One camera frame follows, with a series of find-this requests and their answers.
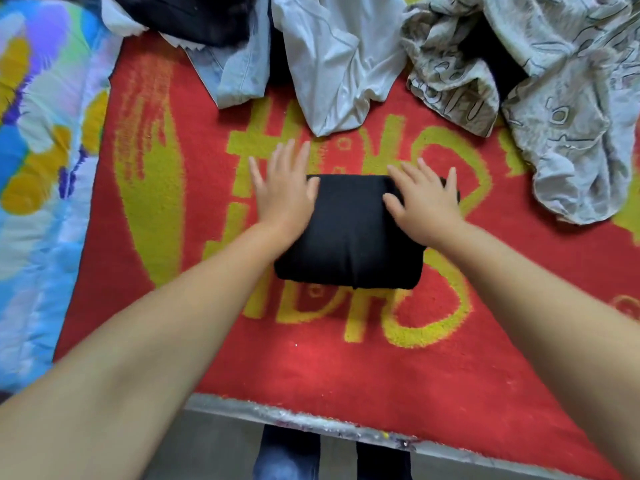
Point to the person's left hand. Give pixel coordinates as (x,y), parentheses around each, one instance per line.
(285,195)

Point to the person's right hand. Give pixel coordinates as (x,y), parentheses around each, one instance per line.
(425,207)

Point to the black trousers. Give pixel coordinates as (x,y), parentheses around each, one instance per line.
(350,235)

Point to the pile of mixed clothes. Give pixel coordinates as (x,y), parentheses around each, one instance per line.
(560,85)

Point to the person's left forearm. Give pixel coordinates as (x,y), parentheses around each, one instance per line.
(130,375)

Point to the person's right forearm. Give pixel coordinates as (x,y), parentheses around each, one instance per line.
(560,335)

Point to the person's blue trousers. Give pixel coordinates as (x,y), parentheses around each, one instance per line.
(290,455)

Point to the red and yellow blanket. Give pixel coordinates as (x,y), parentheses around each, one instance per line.
(430,395)

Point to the blue patterned pillow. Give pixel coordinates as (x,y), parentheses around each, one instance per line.
(40,185)

